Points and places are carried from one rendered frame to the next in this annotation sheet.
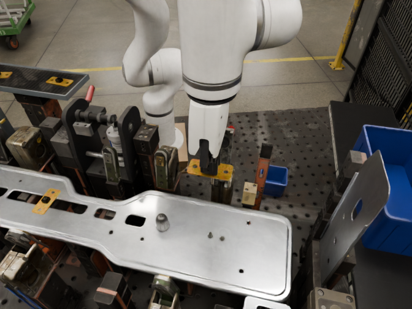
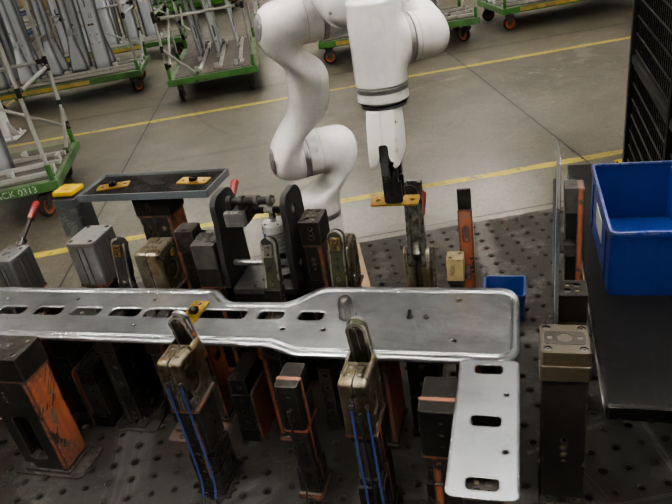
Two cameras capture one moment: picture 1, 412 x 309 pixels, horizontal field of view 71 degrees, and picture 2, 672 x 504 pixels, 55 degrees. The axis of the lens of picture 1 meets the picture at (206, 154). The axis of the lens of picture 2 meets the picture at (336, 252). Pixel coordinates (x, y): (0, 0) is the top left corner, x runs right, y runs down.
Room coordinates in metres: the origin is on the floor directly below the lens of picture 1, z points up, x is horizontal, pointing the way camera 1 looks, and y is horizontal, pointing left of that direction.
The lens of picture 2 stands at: (-0.66, 0.01, 1.73)
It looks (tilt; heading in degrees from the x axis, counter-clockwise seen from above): 29 degrees down; 5
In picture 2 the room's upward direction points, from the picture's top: 10 degrees counter-clockwise
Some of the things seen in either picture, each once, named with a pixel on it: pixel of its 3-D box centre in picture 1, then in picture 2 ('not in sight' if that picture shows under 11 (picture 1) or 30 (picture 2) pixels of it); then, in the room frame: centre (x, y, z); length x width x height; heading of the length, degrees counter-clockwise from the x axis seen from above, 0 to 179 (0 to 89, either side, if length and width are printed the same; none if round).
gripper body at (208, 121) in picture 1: (211, 113); (387, 128); (0.37, -0.01, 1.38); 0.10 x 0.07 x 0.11; 167
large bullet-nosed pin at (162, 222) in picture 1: (162, 222); (346, 308); (0.40, 0.11, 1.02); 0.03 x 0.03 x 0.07
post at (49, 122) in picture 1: (70, 165); (206, 295); (0.71, 0.49, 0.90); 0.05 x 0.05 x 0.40; 77
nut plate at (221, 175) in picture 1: (210, 167); (395, 198); (0.37, -0.01, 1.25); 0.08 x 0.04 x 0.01; 77
